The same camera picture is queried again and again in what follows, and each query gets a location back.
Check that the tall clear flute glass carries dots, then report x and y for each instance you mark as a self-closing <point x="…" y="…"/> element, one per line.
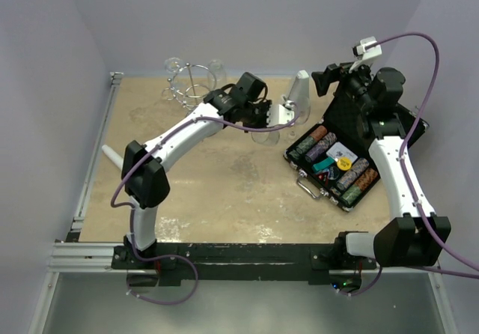
<point x="216" y="75"/>

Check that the white grey microphone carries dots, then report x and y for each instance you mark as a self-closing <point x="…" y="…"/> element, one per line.
<point x="113" y="156"/>

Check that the clear glass on rack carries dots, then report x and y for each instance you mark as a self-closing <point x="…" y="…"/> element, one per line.
<point x="173" y="66"/>

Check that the chrome wine glass rack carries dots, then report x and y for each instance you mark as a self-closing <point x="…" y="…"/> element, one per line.
<point x="194" y="78"/>

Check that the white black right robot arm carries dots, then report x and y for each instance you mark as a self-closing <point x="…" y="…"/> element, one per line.
<point x="412" y="237"/>

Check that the red white chip stack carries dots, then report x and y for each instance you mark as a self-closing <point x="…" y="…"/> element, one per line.
<point x="318" y="133"/>

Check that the black poker chip case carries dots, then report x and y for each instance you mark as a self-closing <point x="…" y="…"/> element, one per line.
<point x="383" y="156"/>

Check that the yellow dealer button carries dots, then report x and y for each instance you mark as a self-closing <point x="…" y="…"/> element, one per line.
<point x="344" y="163"/>

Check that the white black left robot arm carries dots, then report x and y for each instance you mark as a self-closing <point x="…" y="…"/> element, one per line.
<point x="242" y="105"/>

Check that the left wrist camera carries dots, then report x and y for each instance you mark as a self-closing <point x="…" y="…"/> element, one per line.
<point x="280" y="116"/>

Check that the white card deck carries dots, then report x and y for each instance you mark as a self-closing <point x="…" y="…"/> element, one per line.
<point x="338" y="150"/>

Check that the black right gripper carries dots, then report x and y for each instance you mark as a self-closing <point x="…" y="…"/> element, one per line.
<point x="335" y="73"/>

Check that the ribbed clear glass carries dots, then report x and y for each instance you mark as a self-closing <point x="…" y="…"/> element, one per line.
<point x="266" y="138"/>

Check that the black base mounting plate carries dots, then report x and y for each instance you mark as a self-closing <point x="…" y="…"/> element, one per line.
<point x="169" y="264"/>

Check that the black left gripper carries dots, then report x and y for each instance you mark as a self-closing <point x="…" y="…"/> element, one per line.
<point x="265" y="105"/>

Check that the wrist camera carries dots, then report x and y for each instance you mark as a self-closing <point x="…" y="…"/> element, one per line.
<point x="280" y="116"/>
<point x="367" y="49"/>

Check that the white metronome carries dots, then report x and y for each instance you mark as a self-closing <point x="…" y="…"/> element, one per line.
<point x="298" y="92"/>

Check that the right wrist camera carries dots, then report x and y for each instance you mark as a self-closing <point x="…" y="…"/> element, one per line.
<point x="367" y="49"/>

